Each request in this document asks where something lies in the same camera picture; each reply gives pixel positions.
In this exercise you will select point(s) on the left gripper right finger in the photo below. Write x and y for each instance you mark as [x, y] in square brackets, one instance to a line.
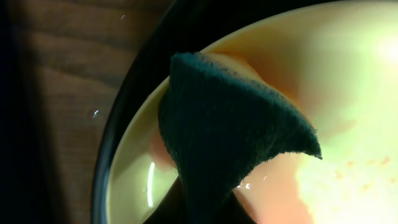
[233, 212]

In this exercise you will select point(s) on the round black serving tray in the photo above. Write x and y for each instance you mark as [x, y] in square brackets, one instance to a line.
[187, 25]

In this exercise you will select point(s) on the yellow plate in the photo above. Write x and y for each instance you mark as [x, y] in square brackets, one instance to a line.
[337, 63]

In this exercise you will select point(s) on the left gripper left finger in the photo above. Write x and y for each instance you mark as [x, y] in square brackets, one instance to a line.
[171, 210]

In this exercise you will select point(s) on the green yellow sponge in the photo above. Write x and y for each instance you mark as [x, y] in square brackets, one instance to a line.
[218, 124]

